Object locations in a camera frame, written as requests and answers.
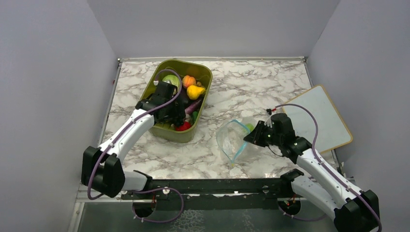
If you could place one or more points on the red fake tomato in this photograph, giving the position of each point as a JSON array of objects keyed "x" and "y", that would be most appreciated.
[{"x": 183, "y": 127}]

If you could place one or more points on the clear zip top bag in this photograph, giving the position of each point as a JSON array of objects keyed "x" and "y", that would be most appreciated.
[{"x": 230, "y": 141}]

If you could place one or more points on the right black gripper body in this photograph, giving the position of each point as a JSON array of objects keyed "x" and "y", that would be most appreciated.
[{"x": 265, "y": 135}]

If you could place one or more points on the olive green plastic bin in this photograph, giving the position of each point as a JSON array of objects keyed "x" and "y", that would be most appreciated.
[{"x": 201, "y": 73}]

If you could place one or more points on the green fake cabbage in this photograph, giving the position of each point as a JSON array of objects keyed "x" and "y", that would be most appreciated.
[{"x": 173, "y": 80}]

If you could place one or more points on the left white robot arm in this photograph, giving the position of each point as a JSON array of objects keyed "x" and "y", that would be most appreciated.
[{"x": 102, "y": 169}]

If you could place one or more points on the yellow fake lemon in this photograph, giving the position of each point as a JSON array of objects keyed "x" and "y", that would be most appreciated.
[{"x": 194, "y": 92}]

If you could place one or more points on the white board with yellow rim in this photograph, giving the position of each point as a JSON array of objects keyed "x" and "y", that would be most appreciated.
[{"x": 332, "y": 130}]

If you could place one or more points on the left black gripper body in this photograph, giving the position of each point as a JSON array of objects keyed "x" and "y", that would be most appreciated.
[{"x": 174, "y": 111}]

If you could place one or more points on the black mounting rail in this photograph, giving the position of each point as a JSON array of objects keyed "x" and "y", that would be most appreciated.
[{"x": 212, "y": 194}]

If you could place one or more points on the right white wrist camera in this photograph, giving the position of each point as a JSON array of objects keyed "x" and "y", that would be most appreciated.
[{"x": 268, "y": 121}]

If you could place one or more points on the purple fake eggplant in bin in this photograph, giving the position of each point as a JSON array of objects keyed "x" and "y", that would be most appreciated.
[{"x": 194, "y": 106}]

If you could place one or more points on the green fake lime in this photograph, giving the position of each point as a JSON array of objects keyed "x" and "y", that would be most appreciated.
[{"x": 250, "y": 126}]

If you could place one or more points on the orange fake peach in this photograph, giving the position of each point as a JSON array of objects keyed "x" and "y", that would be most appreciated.
[{"x": 188, "y": 81}]

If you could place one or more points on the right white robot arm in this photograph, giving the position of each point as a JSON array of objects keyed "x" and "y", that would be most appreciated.
[{"x": 350, "y": 208}]

